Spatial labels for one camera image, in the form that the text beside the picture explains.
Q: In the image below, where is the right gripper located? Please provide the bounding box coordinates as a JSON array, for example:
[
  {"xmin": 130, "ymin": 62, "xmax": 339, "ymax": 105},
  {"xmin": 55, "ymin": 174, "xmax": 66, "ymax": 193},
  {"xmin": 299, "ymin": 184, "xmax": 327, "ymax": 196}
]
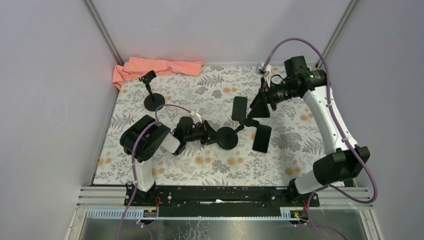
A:
[{"xmin": 247, "ymin": 77, "xmax": 299, "ymax": 119}]

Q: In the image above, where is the black round-base stand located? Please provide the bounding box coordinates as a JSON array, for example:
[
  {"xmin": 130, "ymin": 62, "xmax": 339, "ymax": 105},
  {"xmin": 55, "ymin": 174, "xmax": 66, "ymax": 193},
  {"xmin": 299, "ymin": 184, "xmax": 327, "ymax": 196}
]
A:
[
  {"xmin": 217, "ymin": 118, "xmax": 260, "ymax": 150},
  {"xmin": 139, "ymin": 70, "xmax": 166, "ymax": 112}
]

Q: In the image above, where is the black phone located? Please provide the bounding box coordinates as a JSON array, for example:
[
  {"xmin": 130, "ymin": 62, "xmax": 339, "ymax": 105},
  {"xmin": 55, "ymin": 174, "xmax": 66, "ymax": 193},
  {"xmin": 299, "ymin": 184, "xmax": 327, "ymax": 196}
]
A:
[
  {"xmin": 252, "ymin": 124, "xmax": 272, "ymax": 154},
  {"xmin": 231, "ymin": 96, "xmax": 248, "ymax": 121}
]

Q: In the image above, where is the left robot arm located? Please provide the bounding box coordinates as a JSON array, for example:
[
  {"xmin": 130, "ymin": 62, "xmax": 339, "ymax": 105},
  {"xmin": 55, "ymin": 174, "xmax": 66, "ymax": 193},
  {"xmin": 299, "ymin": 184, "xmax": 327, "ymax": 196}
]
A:
[{"xmin": 119, "ymin": 115, "xmax": 218, "ymax": 206}]

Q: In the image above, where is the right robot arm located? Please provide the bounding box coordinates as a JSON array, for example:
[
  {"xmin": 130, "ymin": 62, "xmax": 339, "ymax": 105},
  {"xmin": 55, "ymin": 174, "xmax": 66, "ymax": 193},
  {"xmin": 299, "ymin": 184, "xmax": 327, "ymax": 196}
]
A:
[{"xmin": 247, "ymin": 56, "xmax": 370, "ymax": 206}]

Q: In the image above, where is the pink cloth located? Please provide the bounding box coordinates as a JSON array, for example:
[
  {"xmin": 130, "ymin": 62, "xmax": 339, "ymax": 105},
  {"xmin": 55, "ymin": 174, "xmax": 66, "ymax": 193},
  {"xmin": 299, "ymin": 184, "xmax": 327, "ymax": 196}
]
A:
[{"xmin": 112, "ymin": 56, "xmax": 204, "ymax": 90}]

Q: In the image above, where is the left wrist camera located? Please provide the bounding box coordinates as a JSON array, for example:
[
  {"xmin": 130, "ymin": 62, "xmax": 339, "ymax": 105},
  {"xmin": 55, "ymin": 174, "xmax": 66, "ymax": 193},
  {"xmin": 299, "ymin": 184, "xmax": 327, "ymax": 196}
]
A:
[{"xmin": 190, "ymin": 110, "xmax": 203, "ymax": 123}]

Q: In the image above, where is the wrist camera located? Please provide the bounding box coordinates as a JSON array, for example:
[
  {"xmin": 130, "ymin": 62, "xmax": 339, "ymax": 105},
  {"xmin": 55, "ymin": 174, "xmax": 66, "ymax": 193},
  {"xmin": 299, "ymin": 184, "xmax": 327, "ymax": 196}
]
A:
[
  {"xmin": 255, "ymin": 63, "xmax": 272, "ymax": 80},
  {"xmin": 190, "ymin": 110, "xmax": 203, "ymax": 123}
]

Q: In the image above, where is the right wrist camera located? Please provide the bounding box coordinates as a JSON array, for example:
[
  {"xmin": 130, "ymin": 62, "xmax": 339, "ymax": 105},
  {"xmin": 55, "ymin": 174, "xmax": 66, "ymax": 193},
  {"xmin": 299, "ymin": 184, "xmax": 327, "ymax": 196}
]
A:
[{"xmin": 255, "ymin": 63, "xmax": 272, "ymax": 80}]

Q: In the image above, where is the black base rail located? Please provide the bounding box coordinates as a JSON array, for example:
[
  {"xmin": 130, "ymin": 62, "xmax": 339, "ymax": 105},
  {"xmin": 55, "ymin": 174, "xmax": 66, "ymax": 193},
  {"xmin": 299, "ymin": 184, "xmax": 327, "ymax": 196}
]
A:
[{"xmin": 124, "ymin": 183, "xmax": 320, "ymax": 218}]

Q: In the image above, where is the aluminium frame profile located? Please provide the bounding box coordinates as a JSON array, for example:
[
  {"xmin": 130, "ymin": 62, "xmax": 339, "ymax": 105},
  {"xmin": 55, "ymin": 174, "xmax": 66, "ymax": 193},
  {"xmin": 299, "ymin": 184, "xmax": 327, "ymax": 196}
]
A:
[{"xmin": 77, "ymin": 185, "xmax": 373, "ymax": 209}]

